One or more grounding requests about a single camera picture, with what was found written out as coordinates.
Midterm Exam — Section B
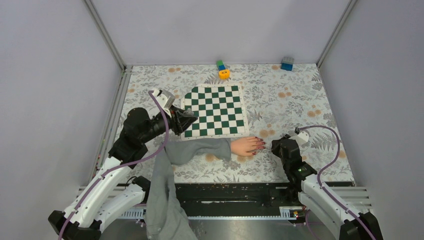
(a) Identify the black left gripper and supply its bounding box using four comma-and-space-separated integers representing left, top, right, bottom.
140, 105, 198, 144

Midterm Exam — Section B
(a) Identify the clear nail polish bottle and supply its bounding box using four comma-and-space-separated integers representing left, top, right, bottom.
183, 108, 195, 118

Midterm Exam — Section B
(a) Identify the grey sleeved forearm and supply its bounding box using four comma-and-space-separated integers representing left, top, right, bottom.
144, 138, 231, 240

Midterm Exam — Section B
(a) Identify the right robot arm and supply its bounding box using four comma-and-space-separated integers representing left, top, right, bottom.
271, 131, 383, 240

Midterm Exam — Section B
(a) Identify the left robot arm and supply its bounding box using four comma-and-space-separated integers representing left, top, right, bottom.
48, 106, 197, 240

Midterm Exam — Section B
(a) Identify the person's hand with painted nails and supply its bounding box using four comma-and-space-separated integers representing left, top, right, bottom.
230, 136, 266, 157

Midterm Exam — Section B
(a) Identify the green white chess mat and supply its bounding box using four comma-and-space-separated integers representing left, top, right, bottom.
181, 83, 250, 141

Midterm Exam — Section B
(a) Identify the floral tablecloth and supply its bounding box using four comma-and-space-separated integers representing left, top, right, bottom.
120, 63, 354, 183

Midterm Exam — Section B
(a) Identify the yellow toy block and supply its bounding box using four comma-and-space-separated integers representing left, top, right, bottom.
218, 69, 230, 80

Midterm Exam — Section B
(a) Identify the green blue toy block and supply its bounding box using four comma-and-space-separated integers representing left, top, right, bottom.
216, 60, 226, 72

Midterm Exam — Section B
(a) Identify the blue grey toy block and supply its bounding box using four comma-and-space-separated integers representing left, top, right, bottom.
280, 56, 295, 72

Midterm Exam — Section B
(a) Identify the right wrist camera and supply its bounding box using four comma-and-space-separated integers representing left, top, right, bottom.
291, 127, 310, 146

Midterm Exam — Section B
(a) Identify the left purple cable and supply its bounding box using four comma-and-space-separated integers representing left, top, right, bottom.
57, 90, 170, 240

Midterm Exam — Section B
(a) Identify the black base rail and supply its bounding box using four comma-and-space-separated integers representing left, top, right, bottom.
175, 183, 307, 220

